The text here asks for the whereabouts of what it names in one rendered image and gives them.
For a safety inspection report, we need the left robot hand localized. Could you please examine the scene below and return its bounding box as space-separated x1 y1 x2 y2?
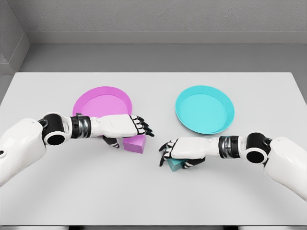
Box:
102 114 155 149

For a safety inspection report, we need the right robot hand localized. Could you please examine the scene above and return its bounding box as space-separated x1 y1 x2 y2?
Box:
158 137 207 170

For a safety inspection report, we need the cyan block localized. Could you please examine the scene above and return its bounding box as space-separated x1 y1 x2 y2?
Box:
166 158 188 172

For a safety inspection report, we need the pink block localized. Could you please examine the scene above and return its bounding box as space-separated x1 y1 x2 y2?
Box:
122 136 147 154

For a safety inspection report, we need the pink round plate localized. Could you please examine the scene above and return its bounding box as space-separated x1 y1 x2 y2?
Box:
72 86 133 138

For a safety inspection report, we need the cyan round plate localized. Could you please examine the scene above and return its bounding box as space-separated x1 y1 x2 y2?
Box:
175 85 235 135

